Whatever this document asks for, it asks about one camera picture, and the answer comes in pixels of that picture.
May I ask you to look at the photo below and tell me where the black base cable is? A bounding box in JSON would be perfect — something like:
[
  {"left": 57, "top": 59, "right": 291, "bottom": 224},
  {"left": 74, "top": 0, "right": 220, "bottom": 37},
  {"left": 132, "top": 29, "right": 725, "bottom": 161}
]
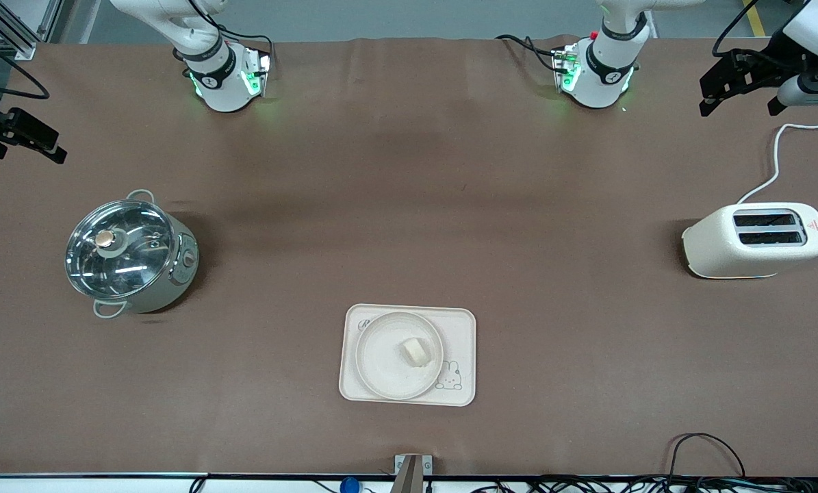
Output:
[
  {"left": 496, "top": 33, "right": 561, "bottom": 71},
  {"left": 214, "top": 26, "right": 274, "bottom": 61}
]

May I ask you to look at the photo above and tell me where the aluminium frame profile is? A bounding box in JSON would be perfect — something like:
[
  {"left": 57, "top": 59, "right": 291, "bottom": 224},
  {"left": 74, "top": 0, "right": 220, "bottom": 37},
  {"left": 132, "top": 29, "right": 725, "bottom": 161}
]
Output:
[{"left": 0, "top": 0, "right": 64, "bottom": 61}]

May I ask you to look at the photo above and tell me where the cream two-slot toaster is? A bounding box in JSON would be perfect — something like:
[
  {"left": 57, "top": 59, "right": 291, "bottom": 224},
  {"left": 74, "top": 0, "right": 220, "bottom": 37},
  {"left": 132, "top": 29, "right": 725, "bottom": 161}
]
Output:
[{"left": 681, "top": 202, "right": 818, "bottom": 280}]

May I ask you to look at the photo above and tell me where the white toaster power cable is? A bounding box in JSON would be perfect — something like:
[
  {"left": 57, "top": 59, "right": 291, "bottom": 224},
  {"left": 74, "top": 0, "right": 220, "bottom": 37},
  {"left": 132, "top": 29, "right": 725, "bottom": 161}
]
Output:
[{"left": 736, "top": 122, "right": 818, "bottom": 205}]

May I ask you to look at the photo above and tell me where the brown table mat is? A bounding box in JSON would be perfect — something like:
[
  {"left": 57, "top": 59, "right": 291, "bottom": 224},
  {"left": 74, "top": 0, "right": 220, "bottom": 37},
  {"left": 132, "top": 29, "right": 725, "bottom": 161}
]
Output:
[{"left": 0, "top": 36, "right": 818, "bottom": 478}]

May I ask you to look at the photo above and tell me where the black floor cable bundle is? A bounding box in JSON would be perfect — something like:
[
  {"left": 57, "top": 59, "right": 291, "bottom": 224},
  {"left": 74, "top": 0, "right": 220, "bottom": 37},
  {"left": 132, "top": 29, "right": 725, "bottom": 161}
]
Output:
[{"left": 470, "top": 433, "right": 818, "bottom": 493}]

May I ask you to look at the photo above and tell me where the glass pot lid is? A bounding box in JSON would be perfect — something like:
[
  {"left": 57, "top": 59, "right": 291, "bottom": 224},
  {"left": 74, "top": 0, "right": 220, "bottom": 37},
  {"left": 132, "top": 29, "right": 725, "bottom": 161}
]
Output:
[{"left": 64, "top": 199, "right": 176, "bottom": 300}]

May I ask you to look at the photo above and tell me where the grey metal camera bracket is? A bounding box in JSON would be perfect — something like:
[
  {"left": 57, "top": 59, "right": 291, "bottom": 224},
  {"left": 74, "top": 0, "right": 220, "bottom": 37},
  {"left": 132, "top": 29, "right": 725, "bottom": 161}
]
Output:
[{"left": 394, "top": 454, "right": 433, "bottom": 493}]

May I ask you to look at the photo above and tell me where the cream rabbit print tray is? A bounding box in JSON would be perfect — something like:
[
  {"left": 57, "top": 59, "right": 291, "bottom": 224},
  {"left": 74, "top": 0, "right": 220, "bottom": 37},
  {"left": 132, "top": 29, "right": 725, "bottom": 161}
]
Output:
[{"left": 339, "top": 303, "right": 477, "bottom": 407}]

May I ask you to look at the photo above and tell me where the steel cooking pot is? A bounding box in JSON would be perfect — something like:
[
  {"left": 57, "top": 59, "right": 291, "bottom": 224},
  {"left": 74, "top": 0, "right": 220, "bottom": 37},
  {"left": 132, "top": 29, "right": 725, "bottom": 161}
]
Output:
[{"left": 66, "top": 190, "right": 200, "bottom": 320}]

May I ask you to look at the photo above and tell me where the pale bread bun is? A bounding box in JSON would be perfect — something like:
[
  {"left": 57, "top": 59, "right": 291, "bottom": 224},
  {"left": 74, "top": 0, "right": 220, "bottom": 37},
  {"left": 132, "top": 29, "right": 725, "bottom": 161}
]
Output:
[{"left": 400, "top": 338, "right": 429, "bottom": 368}]

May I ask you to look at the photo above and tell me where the cream round plate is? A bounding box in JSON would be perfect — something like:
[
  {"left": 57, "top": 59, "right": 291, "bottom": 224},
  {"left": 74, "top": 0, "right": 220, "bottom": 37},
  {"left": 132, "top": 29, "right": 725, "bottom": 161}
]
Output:
[{"left": 355, "top": 312, "right": 444, "bottom": 401}]

